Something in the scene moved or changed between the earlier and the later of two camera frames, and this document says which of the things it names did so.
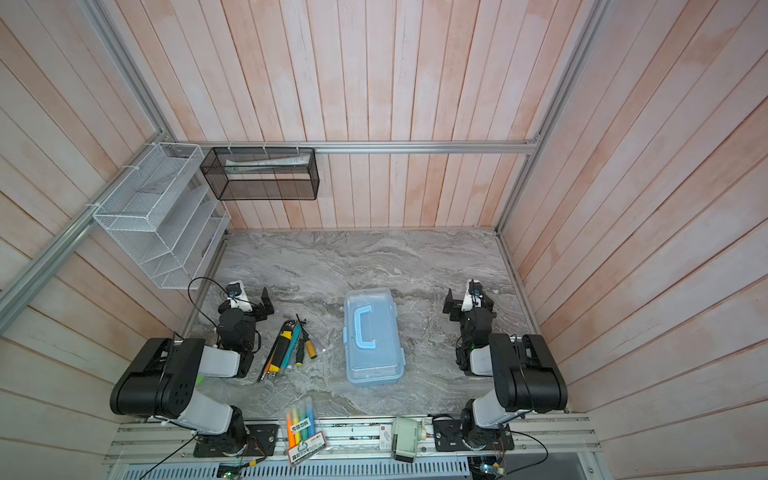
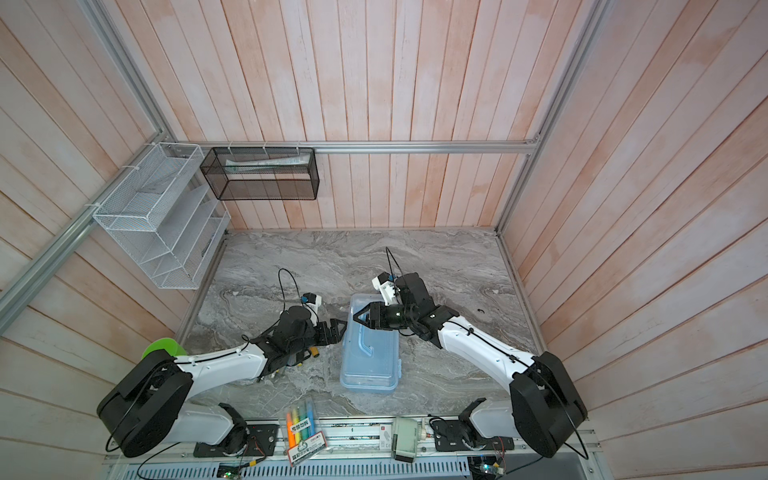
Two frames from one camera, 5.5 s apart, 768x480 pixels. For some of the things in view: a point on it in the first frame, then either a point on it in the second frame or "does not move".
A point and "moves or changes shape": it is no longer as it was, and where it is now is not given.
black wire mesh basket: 261,173 does not move
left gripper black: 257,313 -> 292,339
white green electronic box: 404,438 does not move
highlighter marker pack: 301,437 does not move
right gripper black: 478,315 -> 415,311
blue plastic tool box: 373,353 moves or changes shape
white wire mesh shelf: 168,219 does not move
